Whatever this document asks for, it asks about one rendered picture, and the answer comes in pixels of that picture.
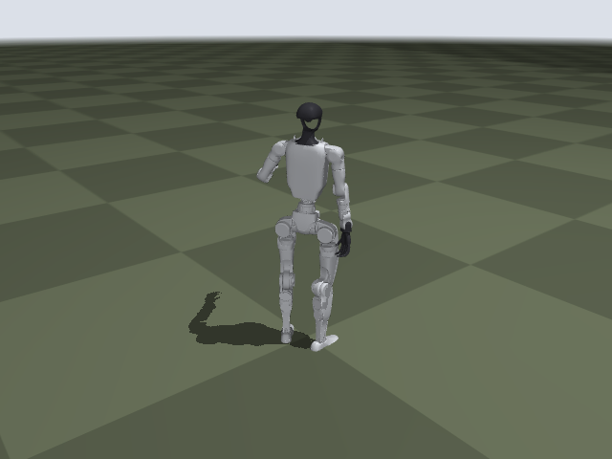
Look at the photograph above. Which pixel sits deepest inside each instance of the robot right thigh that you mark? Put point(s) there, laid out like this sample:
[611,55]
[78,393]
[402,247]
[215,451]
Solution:
[327,234]

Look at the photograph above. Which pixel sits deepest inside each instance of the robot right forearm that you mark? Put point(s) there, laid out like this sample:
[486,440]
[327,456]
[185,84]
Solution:
[344,209]

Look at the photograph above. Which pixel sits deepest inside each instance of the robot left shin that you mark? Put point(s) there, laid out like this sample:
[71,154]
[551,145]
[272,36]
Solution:
[286,303]

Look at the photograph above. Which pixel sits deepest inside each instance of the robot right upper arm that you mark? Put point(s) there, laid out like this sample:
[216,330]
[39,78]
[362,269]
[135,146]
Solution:
[335,155]

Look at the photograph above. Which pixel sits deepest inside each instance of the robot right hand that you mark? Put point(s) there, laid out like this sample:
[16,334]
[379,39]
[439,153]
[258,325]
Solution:
[345,241]

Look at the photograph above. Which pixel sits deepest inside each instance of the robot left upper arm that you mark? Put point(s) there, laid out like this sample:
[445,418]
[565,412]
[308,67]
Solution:
[272,160]

